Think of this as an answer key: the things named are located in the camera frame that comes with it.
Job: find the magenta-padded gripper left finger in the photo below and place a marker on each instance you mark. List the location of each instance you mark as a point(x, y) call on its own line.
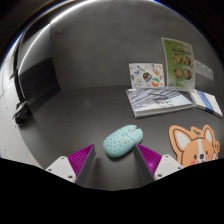
point(63, 166)

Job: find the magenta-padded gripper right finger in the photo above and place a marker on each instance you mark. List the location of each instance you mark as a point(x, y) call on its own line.
point(166, 164)

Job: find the teal perforated computer mouse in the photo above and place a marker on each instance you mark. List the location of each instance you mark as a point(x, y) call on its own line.
point(121, 141)

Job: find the orange corgi-shaped mouse pad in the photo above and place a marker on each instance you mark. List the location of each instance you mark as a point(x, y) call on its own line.
point(193, 146)

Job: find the grey striped cover book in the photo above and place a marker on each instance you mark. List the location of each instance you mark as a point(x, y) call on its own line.
point(156, 101)

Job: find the white book with blue stripe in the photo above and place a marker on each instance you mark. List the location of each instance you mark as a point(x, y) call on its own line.
point(206, 101)

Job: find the white sticker sheet card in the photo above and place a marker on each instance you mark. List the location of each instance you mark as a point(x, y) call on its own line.
point(146, 76)

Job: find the green menu sign stand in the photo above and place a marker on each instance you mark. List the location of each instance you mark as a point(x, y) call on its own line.
point(178, 65)

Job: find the white wall sockets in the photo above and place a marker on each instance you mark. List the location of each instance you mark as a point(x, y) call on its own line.
point(204, 70)

